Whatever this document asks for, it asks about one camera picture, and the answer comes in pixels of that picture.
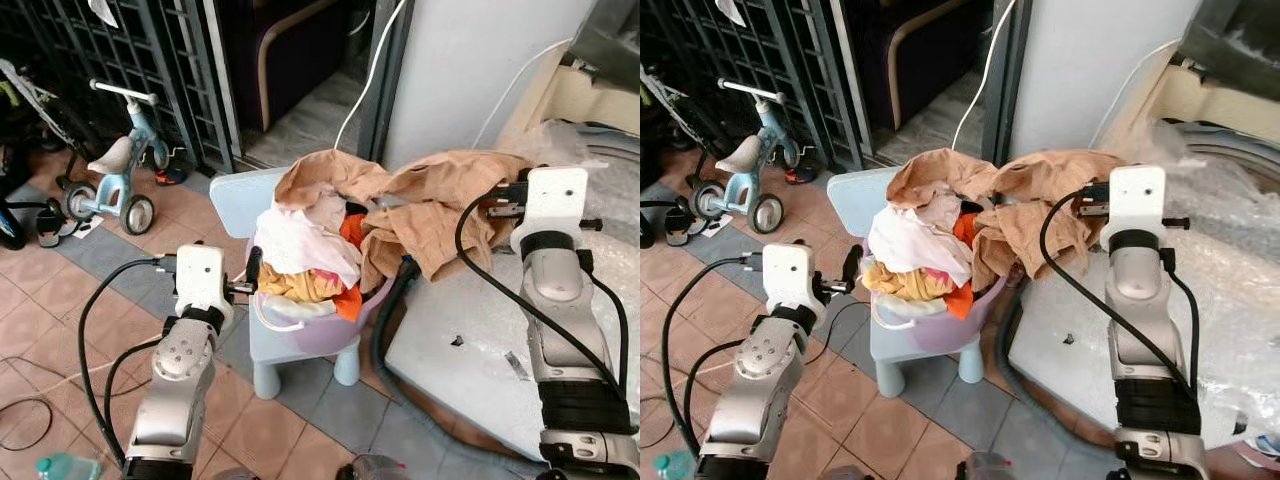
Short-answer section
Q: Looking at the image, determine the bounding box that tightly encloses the tan brown garment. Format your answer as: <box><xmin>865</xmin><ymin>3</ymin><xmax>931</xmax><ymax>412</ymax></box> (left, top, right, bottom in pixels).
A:
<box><xmin>885</xmin><ymin>147</ymin><xmax>1127</xmax><ymax>283</ymax></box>
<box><xmin>273</xmin><ymin>149</ymin><xmax>537</xmax><ymax>294</ymax></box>

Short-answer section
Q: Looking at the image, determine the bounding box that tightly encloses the plastic covered washing machine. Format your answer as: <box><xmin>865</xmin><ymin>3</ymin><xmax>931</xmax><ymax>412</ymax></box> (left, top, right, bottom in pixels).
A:
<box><xmin>1004</xmin><ymin>118</ymin><xmax>1280</xmax><ymax>453</ymax></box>
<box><xmin>384</xmin><ymin>118</ymin><xmax>641</xmax><ymax>463</ymax></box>

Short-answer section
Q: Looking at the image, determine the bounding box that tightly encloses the yellow garment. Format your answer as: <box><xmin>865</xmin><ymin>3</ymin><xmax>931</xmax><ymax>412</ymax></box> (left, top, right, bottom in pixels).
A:
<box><xmin>257</xmin><ymin>264</ymin><xmax>347</xmax><ymax>305</ymax></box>
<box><xmin>864</xmin><ymin>261</ymin><xmax>952</xmax><ymax>304</ymax></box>

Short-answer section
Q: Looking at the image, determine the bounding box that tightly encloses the white garment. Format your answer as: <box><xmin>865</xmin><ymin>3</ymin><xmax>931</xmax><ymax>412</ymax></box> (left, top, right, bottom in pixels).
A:
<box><xmin>254</xmin><ymin>194</ymin><xmax>364</xmax><ymax>290</ymax></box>
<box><xmin>866</xmin><ymin>191</ymin><xmax>977</xmax><ymax>290</ymax></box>

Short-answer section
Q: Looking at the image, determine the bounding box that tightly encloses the light blue child chair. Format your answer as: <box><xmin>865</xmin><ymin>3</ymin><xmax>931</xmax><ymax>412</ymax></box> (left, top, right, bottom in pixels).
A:
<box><xmin>826</xmin><ymin>166</ymin><xmax>987</xmax><ymax>400</ymax></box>
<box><xmin>209</xmin><ymin>167</ymin><xmax>365</xmax><ymax>402</ymax></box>

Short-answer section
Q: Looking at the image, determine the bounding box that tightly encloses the purple plastic laundry basin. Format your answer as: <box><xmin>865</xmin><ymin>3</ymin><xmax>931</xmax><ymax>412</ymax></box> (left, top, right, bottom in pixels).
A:
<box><xmin>245</xmin><ymin>235</ymin><xmax>397</xmax><ymax>357</ymax></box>
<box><xmin>860</xmin><ymin>235</ymin><xmax>1010</xmax><ymax>354</ymax></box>

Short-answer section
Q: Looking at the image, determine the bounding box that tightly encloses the orange garment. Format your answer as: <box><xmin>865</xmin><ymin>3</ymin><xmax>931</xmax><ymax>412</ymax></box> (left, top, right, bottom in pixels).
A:
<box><xmin>943</xmin><ymin>211</ymin><xmax>1002</xmax><ymax>321</ymax></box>
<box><xmin>329</xmin><ymin>212</ymin><xmax>370</xmax><ymax>322</ymax></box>

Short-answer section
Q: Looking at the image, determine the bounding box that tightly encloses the light blue child tricycle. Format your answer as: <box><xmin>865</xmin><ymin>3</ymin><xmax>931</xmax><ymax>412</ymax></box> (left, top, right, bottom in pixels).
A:
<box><xmin>690</xmin><ymin>77</ymin><xmax>802</xmax><ymax>237</ymax></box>
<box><xmin>60</xmin><ymin>79</ymin><xmax>177</xmax><ymax>238</ymax></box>

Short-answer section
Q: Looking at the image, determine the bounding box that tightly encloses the black bicycle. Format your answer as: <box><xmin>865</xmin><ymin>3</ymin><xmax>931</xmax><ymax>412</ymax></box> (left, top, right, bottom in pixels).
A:
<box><xmin>0</xmin><ymin>58</ymin><xmax>93</xmax><ymax>252</ymax></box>
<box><xmin>640</xmin><ymin>58</ymin><xmax>703</xmax><ymax>251</ymax></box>

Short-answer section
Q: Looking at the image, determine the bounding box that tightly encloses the grey robot leg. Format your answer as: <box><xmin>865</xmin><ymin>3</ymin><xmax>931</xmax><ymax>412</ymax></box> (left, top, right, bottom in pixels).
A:
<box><xmin>335</xmin><ymin>454</ymin><xmax>412</xmax><ymax>480</ymax></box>
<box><xmin>954</xmin><ymin>451</ymin><xmax>1017</xmax><ymax>480</ymax></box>

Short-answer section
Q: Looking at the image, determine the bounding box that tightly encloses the dark sofa with tan trim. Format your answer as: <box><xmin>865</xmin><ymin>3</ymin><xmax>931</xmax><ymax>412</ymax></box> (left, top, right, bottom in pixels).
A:
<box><xmin>860</xmin><ymin>0</ymin><xmax>1003</xmax><ymax>133</ymax></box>
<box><xmin>240</xmin><ymin>0</ymin><xmax>377</xmax><ymax>137</ymax></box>

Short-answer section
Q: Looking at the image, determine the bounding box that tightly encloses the black metal grille gate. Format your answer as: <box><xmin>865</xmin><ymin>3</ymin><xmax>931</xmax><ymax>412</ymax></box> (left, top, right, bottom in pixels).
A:
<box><xmin>0</xmin><ymin>0</ymin><xmax>237</xmax><ymax>177</ymax></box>
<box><xmin>640</xmin><ymin>0</ymin><xmax>853</xmax><ymax>173</ymax></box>

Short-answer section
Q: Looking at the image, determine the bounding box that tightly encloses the blue slipper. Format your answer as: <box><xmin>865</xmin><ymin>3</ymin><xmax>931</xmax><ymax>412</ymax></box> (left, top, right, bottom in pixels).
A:
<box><xmin>1238</xmin><ymin>433</ymin><xmax>1280</xmax><ymax>473</ymax></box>

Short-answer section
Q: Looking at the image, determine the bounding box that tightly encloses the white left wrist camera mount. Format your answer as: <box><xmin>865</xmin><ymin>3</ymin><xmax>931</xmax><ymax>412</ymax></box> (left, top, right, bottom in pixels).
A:
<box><xmin>762</xmin><ymin>243</ymin><xmax>822</xmax><ymax>313</ymax></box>
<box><xmin>174</xmin><ymin>244</ymin><xmax>230</xmax><ymax>313</ymax></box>

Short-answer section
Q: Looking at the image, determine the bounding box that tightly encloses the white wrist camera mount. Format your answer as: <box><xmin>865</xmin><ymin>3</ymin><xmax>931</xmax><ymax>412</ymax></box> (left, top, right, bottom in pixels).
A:
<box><xmin>762</xmin><ymin>243</ymin><xmax>822</xmax><ymax>313</ymax></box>
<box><xmin>511</xmin><ymin>167</ymin><xmax>590</xmax><ymax>257</ymax></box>
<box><xmin>174</xmin><ymin>244</ymin><xmax>230</xmax><ymax>313</ymax></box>
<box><xmin>1099</xmin><ymin>165</ymin><xmax>1169</xmax><ymax>252</ymax></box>

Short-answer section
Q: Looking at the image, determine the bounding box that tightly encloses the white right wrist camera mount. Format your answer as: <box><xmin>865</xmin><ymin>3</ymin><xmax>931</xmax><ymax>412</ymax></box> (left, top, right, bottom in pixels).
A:
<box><xmin>1099</xmin><ymin>165</ymin><xmax>1169</xmax><ymax>252</ymax></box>
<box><xmin>511</xmin><ymin>167</ymin><xmax>590</xmax><ymax>257</ymax></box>

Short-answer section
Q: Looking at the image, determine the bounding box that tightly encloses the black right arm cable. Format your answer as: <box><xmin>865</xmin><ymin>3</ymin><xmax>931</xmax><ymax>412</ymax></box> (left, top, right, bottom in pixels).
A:
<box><xmin>454</xmin><ymin>188</ymin><xmax>630</xmax><ymax>403</ymax></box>
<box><xmin>1037</xmin><ymin>184</ymin><xmax>1202</xmax><ymax>403</ymax></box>

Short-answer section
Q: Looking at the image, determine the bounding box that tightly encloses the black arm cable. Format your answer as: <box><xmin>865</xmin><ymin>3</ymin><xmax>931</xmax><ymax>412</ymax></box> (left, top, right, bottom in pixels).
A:
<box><xmin>661</xmin><ymin>254</ymin><xmax>767</xmax><ymax>461</ymax></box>
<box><xmin>77</xmin><ymin>256</ymin><xmax>181</xmax><ymax>469</ymax></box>
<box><xmin>454</xmin><ymin>188</ymin><xmax>630</xmax><ymax>403</ymax></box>
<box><xmin>1037</xmin><ymin>184</ymin><xmax>1202</xmax><ymax>403</ymax></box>

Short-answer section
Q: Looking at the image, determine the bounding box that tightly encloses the thin white curved cable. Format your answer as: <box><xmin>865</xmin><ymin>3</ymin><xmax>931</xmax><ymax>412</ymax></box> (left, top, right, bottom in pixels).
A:
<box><xmin>472</xmin><ymin>38</ymin><xmax>574</xmax><ymax>150</ymax></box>
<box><xmin>1087</xmin><ymin>38</ymin><xmax>1182</xmax><ymax>150</ymax></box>

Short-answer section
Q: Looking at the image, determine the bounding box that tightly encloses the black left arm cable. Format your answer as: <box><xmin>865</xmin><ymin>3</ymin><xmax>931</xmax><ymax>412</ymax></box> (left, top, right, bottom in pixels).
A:
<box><xmin>77</xmin><ymin>256</ymin><xmax>181</xmax><ymax>469</ymax></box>
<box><xmin>661</xmin><ymin>254</ymin><xmax>767</xmax><ymax>461</ymax></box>

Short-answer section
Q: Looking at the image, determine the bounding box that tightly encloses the long white cable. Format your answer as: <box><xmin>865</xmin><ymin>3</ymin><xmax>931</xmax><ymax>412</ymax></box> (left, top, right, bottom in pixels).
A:
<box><xmin>950</xmin><ymin>0</ymin><xmax>1020</xmax><ymax>152</ymax></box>
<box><xmin>332</xmin><ymin>0</ymin><xmax>410</xmax><ymax>154</ymax></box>

